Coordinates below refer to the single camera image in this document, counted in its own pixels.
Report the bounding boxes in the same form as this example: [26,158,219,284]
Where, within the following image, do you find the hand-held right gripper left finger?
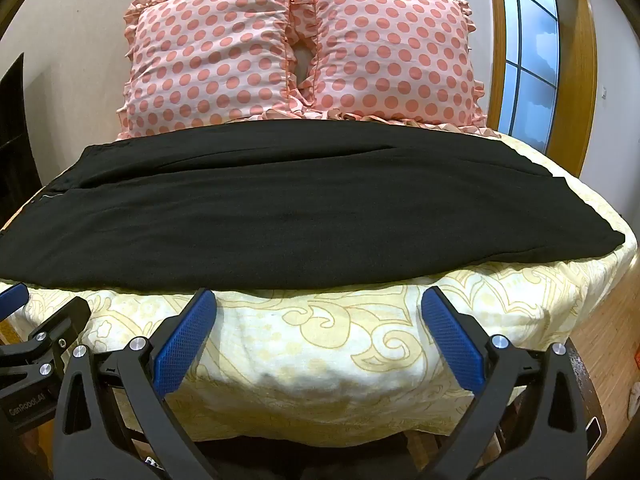
[54,287,221,480]

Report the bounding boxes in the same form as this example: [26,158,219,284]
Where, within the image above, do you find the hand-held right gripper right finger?
[421,286,588,480]

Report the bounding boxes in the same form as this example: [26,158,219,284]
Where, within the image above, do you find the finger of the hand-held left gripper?
[0,282,29,320]
[0,296,92,386]

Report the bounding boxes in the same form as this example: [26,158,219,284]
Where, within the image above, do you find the black pants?
[0,119,626,292]

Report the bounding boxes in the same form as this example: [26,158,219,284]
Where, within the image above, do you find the yellow floral quilt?
[0,120,640,448]

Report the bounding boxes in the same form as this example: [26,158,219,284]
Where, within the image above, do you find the pink polka dot pillow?
[287,0,488,128]
[116,0,321,141]

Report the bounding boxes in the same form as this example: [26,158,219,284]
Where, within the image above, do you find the glass window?
[497,0,561,153]

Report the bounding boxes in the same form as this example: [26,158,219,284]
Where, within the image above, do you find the window with wooden frame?
[487,0,598,178]

